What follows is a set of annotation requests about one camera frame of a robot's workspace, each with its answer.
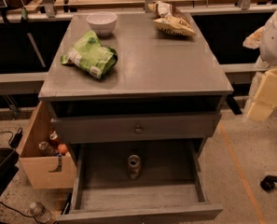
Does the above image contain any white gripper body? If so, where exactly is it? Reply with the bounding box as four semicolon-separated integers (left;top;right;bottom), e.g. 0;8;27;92
259;10;277;65

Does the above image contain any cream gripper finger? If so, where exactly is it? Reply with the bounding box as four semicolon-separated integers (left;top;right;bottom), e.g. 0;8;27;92
242;26;264;49
245;67;277;121

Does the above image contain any grey top drawer with knob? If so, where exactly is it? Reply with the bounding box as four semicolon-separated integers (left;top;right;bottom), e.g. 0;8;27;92
51;112;221;144

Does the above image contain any grey drawer cabinet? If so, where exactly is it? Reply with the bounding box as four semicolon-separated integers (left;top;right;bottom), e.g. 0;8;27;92
39;12;232;151

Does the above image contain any open grey middle drawer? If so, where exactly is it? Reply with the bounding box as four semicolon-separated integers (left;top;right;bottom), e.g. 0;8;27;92
58;140;223;224

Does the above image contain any red white can in crate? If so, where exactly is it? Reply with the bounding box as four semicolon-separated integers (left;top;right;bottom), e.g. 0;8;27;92
49;132;60;146

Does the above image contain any yellow brown chip bag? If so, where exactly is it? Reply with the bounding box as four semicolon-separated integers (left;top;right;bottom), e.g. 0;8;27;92
148;1;196;36

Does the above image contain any black chair base leg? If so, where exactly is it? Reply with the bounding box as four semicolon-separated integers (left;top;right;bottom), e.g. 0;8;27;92
260;175;277;191

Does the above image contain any white bowl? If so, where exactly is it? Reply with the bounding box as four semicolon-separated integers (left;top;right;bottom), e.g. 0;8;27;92
87;11;118;36

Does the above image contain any green chip bag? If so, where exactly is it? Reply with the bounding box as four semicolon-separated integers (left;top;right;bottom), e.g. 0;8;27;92
60;30;118;79

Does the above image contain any orange fruit in crate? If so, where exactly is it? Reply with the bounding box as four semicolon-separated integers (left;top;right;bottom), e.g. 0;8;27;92
58;144;68;155

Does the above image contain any clear bottle in crate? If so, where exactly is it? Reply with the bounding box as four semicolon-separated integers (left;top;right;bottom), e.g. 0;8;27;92
38;141;56;156

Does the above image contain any wooden crate on floor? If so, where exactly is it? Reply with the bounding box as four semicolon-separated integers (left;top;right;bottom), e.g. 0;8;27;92
18;102;76;189

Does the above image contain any clear plastic water bottle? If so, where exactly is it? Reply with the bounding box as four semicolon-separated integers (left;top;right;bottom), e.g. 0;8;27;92
30;202;52;224

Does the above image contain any black chair seat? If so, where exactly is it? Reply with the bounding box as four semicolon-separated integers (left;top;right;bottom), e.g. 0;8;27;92
0;147;19;196

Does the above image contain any black power adapter with cable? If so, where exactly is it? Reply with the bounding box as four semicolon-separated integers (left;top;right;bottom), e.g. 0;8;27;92
0;128;23;148

